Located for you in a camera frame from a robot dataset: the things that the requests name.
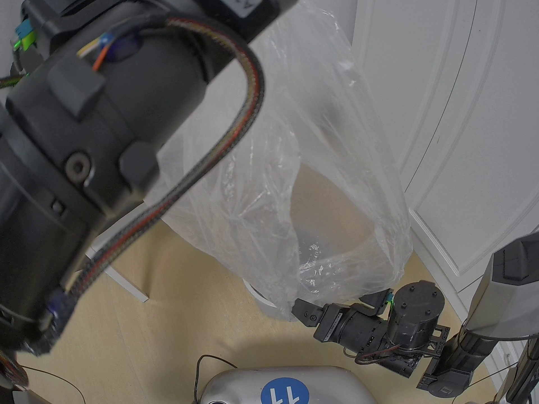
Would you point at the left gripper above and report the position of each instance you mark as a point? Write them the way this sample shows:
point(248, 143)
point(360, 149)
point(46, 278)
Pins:
point(139, 82)

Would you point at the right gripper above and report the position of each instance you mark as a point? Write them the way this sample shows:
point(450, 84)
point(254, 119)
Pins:
point(358, 328)

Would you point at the clear plastic bag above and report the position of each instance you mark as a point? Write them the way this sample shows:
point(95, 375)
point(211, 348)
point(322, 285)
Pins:
point(320, 162)

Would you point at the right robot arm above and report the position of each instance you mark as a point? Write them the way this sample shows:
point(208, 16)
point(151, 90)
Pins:
point(417, 309)

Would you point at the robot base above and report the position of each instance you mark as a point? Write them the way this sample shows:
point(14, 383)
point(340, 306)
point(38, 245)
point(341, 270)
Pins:
point(337, 383)

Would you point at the white trash bin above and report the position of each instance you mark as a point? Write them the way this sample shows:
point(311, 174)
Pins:
point(263, 299)

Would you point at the white chair with grey padding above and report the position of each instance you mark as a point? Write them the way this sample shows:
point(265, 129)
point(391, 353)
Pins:
point(126, 284)

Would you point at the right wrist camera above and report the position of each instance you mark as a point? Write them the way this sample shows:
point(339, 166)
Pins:
point(374, 301)

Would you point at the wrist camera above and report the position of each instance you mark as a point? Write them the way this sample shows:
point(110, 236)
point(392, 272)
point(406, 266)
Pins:
point(374, 301)
point(63, 6)

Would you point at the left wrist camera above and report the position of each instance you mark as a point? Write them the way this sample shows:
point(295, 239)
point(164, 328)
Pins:
point(63, 6)

